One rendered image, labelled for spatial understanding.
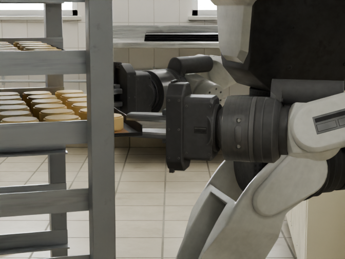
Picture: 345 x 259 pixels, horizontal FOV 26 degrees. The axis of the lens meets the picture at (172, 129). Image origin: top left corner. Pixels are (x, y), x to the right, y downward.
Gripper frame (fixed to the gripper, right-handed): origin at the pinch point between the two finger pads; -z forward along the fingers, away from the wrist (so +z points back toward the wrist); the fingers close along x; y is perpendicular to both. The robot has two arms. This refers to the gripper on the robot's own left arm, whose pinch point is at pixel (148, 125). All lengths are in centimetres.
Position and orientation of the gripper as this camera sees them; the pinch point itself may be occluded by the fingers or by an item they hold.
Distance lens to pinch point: 103.9
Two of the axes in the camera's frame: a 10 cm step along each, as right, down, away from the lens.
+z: 9.7, 0.4, -2.4
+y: -2.4, 1.6, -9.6
